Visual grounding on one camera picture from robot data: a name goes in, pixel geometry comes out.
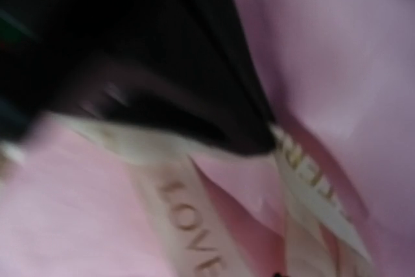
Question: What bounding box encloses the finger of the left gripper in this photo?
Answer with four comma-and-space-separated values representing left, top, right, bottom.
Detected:
1, 0, 276, 155

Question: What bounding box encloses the beige printed ribbon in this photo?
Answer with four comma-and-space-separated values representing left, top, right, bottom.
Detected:
52, 114, 374, 276

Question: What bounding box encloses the pink wrapping paper sheet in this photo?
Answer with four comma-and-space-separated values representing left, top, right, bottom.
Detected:
1, 0, 414, 276

